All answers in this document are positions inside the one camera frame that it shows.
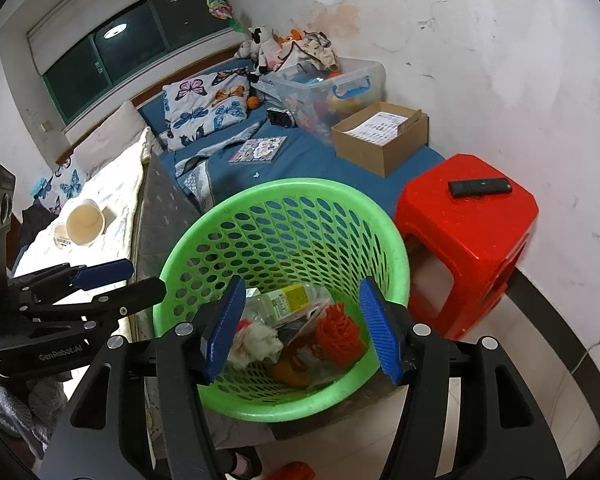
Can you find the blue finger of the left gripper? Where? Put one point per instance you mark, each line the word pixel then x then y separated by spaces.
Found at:
pixel 130 297
pixel 66 277

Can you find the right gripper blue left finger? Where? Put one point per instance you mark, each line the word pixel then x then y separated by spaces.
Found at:
pixel 103 431

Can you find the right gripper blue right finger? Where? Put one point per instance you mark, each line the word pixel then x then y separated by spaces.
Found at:
pixel 502 433

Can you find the round clear lid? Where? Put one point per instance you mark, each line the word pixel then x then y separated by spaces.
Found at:
pixel 61 237

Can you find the white tissue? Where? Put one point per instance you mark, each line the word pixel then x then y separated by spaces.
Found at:
pixel 254 342

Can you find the orange peel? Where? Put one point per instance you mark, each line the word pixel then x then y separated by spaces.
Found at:
pixel 292 373

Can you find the clear bottle yellow label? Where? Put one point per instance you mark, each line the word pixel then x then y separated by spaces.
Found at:
pixel 287 304

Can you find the red mesh net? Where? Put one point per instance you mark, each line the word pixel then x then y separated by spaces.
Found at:
pixel 339 336

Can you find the paper cup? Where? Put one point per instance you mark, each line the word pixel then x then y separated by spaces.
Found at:
pixel 85 221

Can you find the butterfly print pillow left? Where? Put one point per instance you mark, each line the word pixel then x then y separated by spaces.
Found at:
pixel 64 183

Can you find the butterfly print pillow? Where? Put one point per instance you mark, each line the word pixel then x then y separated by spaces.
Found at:
pixel 203 104
pixel 64 183

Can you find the white quilted mattress pad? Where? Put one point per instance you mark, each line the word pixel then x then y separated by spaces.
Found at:
pixel 116 190

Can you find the beige cushion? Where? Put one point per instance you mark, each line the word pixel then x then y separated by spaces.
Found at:
pixel 120 130

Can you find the dark window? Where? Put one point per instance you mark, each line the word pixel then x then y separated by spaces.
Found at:
pixel 121 46

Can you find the butterfly print pillow right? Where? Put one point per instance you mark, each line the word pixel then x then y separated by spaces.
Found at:
pixel 203 104

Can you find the colourful sticker book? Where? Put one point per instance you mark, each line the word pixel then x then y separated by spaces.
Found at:
pixel 255 151

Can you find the red plastic stool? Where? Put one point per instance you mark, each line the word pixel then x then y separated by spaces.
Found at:
pixel 479 239

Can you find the green plastic waste basket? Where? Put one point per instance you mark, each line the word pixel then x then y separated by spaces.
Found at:
pixel 273 235

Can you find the black remote control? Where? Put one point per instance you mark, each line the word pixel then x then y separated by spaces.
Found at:
pixel 479 187

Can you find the black small device on bed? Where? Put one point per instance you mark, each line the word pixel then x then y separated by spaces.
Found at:
pixel 280 118

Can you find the cow plush toy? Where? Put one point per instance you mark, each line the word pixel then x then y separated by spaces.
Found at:
pixel 262 49

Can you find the clear plastic storage bin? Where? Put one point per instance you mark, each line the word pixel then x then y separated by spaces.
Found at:
pixel 319 100

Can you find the brown cardboard box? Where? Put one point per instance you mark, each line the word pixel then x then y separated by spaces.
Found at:
pixel 381 137

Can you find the fox plush toy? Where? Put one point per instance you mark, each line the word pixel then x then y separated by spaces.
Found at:
pixel 294 35

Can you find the flower wall decoration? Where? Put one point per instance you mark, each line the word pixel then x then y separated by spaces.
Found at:
pixel 223 11

